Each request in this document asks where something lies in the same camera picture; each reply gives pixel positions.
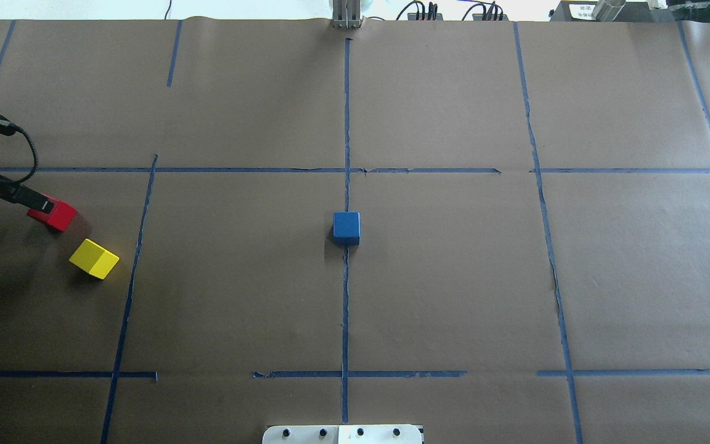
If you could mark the red wooden cube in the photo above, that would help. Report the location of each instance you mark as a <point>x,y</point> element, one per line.
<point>58,218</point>

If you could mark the yellow wooden cube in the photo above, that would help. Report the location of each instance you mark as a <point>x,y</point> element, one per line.
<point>94,259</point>

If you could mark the blue wooden cube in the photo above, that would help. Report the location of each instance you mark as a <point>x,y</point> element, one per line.
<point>346,228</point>

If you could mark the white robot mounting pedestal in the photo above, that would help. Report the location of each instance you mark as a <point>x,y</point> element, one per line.
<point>345,433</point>

